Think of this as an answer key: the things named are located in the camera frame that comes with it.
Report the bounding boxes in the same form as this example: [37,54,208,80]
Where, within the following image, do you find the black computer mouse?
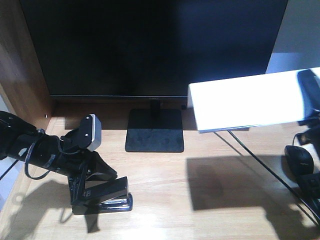
[284,145,315,177]

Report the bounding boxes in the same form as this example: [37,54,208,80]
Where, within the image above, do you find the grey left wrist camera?
[61,113,103,152]

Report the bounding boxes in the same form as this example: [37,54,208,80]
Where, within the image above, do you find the black monitor cable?
[227,129,320,226]

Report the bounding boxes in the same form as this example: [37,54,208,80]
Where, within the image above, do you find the wooden shelf unit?
[0,0,53,129]

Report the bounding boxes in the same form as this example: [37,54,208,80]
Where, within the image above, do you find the white paper sheets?
[187,69,308,133]

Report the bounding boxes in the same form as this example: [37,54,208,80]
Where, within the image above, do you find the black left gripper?
[53,150,118,206]

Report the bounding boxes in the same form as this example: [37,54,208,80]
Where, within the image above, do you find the black computer monitor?
[20,0,288,153]

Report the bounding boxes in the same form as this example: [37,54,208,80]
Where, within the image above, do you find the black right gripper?
[297,69,320,150]

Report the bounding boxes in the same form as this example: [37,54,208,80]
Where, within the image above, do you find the black stapler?
[71,176,133,215]

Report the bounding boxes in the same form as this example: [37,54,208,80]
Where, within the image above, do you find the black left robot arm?
[0,111,118,205]

